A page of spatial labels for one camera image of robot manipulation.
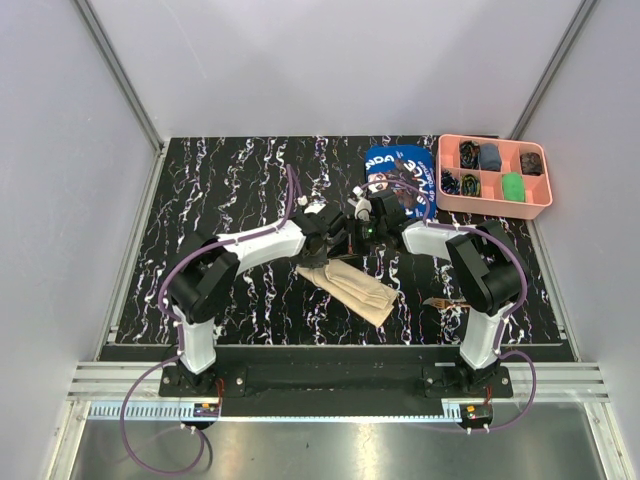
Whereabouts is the black yellow patterned roll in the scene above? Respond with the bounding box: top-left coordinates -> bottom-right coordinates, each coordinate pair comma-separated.
460,174 -> 481,198

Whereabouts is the black patterned roll left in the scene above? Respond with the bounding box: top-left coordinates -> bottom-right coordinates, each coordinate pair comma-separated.
441,170 -> 460,195

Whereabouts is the copper fork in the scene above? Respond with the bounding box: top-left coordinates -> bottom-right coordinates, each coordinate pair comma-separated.
422,297 -> 470,310

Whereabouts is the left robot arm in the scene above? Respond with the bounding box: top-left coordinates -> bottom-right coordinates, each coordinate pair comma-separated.
158,205 -> 347,396

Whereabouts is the blue printed folded cloth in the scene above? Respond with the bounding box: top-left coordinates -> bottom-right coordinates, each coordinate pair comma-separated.
364,145 -> 436,220

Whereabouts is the beige cloth napkin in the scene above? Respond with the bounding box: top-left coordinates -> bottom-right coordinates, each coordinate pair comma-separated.
296,259 -> 398,328

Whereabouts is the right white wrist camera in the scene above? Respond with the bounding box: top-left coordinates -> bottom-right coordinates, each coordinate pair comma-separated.
349,186 -> 372,221

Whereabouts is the black marble table mat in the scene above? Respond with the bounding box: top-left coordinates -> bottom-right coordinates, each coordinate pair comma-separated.
112,134 -> 576,364

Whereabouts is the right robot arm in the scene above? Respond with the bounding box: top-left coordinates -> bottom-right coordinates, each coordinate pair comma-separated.
348,191 -> 529,397

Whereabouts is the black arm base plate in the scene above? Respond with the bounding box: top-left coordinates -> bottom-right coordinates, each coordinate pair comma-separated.
159,346 -> 514,419

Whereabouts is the dark brown rolled cloth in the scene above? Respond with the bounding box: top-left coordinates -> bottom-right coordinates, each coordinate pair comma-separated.
520,152 -> 544,176

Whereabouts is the pink divided organizer tray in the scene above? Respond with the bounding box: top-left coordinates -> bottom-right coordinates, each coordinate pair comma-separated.
436,134 -> 553,220

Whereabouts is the blue-grey rolled cloth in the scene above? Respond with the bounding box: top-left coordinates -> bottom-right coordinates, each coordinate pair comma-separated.
478,143 -> 502,172

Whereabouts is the green rolled cloth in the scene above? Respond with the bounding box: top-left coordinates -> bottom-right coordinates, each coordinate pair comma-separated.
501,172 -> 526,203

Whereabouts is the black patterned roll top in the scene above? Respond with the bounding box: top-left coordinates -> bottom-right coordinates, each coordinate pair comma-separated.
459,140 -> 480,170

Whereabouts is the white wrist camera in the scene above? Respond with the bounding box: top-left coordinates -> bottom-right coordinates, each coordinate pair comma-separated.
296,196 -> 326,214
349,186 -> 372,221

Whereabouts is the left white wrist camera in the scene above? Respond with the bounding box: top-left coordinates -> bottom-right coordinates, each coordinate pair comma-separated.
296,196 -> 326,214

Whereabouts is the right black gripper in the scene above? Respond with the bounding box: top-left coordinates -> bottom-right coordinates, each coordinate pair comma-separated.
328,215 -> 387,260

